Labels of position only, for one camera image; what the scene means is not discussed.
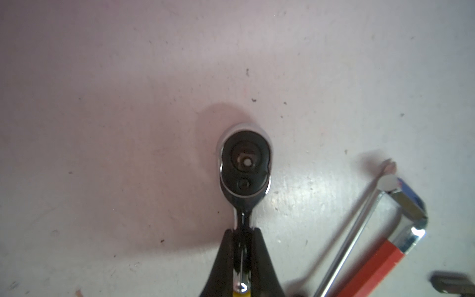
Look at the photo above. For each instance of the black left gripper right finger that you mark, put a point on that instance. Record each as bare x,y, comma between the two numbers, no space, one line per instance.
264,281

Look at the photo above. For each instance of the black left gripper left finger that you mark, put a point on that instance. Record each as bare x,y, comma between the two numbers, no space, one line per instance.
220,281

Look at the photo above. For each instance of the ratchet wrench yellow black handle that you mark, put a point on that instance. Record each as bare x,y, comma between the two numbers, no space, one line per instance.
244,155

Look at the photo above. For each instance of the red sleeved hex key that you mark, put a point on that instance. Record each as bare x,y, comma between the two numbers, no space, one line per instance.
409,231

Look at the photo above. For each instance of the black hex key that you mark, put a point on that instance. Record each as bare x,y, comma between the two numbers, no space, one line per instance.
453,283

